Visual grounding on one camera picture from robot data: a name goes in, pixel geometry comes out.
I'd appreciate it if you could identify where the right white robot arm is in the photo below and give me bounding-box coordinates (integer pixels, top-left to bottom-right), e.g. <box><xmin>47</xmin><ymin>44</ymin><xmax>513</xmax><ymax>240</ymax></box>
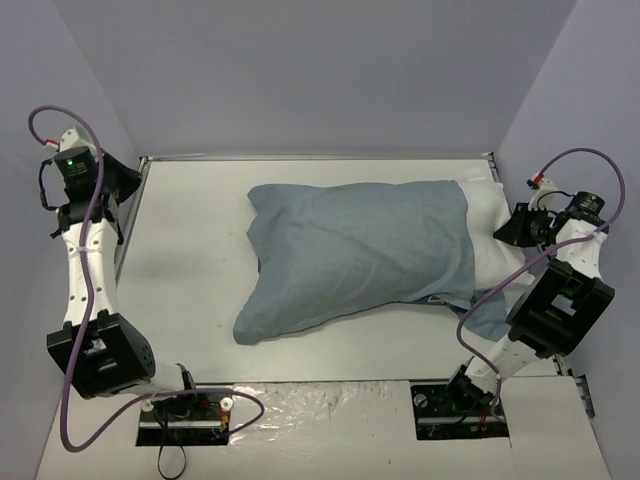
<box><xmin>442</xmin><ymin>191</ymin><xmax>615</xmax><ymax>413</ymax></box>

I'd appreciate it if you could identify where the white pillow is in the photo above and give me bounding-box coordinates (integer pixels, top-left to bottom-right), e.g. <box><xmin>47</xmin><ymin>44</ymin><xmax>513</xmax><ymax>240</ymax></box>
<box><xmin>456</xmin><ymin>179</ymin><xmax>525</xmax><ymax>290</ymax></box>

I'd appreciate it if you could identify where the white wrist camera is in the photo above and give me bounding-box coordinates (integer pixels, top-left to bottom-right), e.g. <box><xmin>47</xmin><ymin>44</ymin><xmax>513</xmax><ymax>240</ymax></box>
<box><xmin>527</xmin><ymin>174</ymin><xmax>559</xmax><ymax>211</ymax></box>
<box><xmin>43</xmin><ymin>125</ymin><xmax>96</xmax><ymax>154</ymax></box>

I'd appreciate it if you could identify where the purple cable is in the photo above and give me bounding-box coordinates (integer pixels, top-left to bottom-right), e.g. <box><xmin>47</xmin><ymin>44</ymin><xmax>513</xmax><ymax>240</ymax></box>
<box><xmin>27</xmin><ymin>105</ymin><xmax>266</xmax><ymax>454</ymax></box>
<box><xmin>457</xmin><ymin>147</ymin><xmax>627</xmax><ymax>419</ymax></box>

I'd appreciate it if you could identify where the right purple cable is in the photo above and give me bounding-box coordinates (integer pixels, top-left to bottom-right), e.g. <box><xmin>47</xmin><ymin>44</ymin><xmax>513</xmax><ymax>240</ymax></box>
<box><xmin>457</xmin><ymin>147</ymin><xmax>627</xmax><ymax>419</ymax></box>

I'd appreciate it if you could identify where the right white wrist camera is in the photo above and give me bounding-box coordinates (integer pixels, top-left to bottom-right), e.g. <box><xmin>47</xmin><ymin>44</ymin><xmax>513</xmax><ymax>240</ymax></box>
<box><xmin>527</xmin><ymin>174</ymin><xmax>559</xmax><ymax>211</ymax></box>

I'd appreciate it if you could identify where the blue pillowcase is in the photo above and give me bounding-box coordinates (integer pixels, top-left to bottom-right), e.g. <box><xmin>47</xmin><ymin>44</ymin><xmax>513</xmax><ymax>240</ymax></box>
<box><xmin>233</xmin><ymin>181</ymin><xmax>508</xmax><ymax>345</ymax></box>

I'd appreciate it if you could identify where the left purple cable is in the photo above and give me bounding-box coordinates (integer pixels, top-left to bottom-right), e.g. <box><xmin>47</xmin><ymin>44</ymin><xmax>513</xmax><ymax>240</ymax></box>
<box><xmin>27</xmin><ymin>105</ymin><xmax>266</xmax><ymax>454</ymax></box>

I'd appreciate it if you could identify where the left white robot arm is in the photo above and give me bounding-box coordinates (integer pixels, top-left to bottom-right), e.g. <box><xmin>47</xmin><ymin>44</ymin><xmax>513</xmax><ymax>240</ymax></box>
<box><xmin>47</xmin><ymin>146</ymin><xmax>202</xmax><ymax>418</ymax></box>

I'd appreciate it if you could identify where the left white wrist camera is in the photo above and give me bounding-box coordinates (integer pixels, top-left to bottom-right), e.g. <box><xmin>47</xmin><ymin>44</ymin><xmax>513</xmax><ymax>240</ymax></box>
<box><xmin>43</xmin><ymin>125</ymin><xmax>96</xmax><ymax>154</ymax></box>

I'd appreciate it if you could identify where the black loop cable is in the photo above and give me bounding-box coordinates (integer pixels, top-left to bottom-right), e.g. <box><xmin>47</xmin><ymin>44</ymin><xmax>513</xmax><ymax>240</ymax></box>
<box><xmin>157</xmin><ymin>442</ymin><xmax>189</xmax><ymax>479</ymax></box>

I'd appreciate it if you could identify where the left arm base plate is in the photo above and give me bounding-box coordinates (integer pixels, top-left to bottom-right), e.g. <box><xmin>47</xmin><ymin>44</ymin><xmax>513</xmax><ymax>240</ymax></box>
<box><xmin>135</xmin><ymin>393</ymin><xmax>230</xmax><ymax>447</ymax></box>

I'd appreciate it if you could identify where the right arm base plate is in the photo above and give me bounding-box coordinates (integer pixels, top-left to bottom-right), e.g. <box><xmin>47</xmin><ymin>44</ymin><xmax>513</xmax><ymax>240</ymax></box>
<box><xmin>410</xmin><ymin>381</ymin><xmax>509</xmax><ymax>441</ymax></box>

